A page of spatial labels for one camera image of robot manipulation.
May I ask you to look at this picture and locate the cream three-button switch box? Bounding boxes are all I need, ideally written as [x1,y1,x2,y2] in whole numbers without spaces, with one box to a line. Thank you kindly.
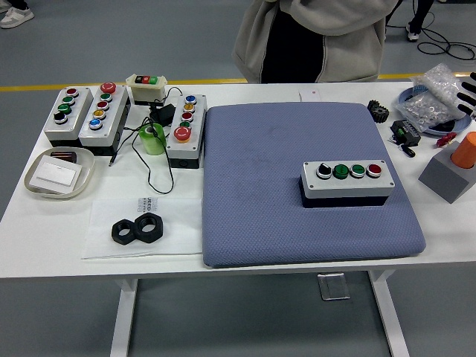
[125,73,168,107]

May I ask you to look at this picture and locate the five-button box, no label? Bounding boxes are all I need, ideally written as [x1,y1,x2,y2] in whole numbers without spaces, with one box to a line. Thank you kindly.
[165,93,208,170]

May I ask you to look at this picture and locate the blue-grey padded mat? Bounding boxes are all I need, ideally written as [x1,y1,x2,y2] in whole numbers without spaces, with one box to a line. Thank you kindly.
[201,102,427,268]

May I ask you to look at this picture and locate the orange cylinder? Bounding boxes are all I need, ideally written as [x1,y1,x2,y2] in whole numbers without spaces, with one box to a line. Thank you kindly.
[450,132,476,169]

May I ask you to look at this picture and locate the four-button box, black button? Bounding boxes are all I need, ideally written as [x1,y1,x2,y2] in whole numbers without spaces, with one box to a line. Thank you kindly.
[43,86,94,148]

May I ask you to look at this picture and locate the grey block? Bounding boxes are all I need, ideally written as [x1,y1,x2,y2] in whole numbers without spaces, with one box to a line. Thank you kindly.
[418,150,473,205]

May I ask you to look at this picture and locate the blue plate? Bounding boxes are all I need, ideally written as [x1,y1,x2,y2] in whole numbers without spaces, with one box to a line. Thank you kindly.
[397,87,474,136]

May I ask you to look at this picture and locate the background person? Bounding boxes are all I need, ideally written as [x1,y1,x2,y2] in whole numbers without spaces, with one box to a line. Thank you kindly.
[382,0,437,42]

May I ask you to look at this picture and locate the white wall switch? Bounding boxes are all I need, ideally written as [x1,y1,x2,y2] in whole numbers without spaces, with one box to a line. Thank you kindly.
[30,154,83,195]

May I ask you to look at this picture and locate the black power adapter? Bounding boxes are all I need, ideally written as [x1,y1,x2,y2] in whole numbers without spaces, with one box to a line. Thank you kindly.
[148,103,176,126]

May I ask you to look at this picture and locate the black gear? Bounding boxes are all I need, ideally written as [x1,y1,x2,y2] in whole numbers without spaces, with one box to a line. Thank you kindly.
[367,99,390,124]

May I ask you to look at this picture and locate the five-button box, white label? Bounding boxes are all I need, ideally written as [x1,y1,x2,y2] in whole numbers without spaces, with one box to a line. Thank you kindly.
[77,81,132,156]

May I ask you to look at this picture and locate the dark brown small block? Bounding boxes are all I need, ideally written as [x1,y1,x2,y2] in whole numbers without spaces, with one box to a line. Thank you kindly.
[50,149,78,164]

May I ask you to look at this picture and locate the black floor cables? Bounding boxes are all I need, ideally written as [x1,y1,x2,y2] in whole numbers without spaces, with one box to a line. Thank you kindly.
[385,22,476,62]

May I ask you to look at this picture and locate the metal floor plate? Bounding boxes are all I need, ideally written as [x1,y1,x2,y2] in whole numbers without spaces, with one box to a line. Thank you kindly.
[317,272,351,301]

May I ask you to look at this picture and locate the white table leg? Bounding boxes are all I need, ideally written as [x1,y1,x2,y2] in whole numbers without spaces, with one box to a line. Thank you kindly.
[109,277,139,357]
[367,270,410,357]

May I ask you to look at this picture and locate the large black hex nut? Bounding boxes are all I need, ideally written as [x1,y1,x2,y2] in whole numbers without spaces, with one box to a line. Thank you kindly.
[132,212,165,245]

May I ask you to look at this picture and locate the clear printed plastic bag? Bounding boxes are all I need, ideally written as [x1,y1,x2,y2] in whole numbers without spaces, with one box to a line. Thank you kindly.
[80,195,204,260]

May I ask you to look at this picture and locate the small black hex nut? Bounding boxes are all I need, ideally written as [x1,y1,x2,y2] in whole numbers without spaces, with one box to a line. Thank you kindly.
[111,218,139,246]

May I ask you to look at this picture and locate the passing person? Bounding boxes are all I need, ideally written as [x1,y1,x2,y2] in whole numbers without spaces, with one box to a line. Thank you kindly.
[0,0,35,30]

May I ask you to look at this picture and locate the clear bag of washers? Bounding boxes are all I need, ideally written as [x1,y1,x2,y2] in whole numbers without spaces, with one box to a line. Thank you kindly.
[394,62,472,133]

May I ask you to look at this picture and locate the green tape roll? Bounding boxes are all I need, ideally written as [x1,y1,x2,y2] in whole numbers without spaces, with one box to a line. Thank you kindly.
[138,122,167,155]

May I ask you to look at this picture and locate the four-button box with selector knob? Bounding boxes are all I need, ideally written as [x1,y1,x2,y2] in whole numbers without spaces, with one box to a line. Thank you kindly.
[300,159,395,209]

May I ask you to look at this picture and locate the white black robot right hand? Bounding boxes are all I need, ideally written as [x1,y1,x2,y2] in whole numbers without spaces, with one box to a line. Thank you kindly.
[455,71,476,120]

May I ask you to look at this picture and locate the white oval tray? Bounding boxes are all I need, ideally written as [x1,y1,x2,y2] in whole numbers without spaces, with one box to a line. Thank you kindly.
[24,147,96,201]

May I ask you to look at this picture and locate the thin black cable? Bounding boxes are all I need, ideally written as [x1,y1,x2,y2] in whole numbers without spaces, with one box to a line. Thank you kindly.
[108,86,183,195]

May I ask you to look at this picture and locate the black module with green terminal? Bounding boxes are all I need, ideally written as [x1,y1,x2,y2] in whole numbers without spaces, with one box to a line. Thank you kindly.
[389,119,422,148]

